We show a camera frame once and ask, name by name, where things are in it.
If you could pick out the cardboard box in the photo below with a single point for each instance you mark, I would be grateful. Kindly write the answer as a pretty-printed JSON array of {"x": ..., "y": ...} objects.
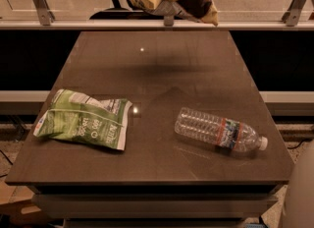
[{"x": 15, "y": 201}]

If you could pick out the left metal rail bracket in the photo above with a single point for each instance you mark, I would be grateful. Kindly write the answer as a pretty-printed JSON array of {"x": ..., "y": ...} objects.
[{"x": 44, "y": 14}]

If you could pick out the middle metal rail bracket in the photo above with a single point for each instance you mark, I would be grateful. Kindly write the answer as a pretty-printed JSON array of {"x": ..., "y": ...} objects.
[{"x": 168, "y": 21}]

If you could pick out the metal rail bracket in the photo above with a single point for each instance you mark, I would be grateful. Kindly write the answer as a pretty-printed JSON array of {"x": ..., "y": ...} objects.
[
  {"x": 168, "y": 21},
  {"x": 292, "y": 14},
  {"x": 44, "y": 14}
]

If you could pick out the green chip bag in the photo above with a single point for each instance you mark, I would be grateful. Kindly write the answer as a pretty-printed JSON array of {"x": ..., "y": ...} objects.
[{"x": 77, "y": 117}]

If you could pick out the black office chair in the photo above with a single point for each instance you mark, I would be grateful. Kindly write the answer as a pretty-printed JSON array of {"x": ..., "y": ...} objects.
[{"x": 117, "y": 12}]

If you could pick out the right metal rail bracket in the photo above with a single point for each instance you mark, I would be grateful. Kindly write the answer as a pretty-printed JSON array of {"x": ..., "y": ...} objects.
[{"x": 292, "y": 14}]

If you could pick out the clear plastic water bottle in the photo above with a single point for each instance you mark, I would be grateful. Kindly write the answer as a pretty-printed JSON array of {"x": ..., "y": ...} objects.
[{"x": 219, "y": 131}]

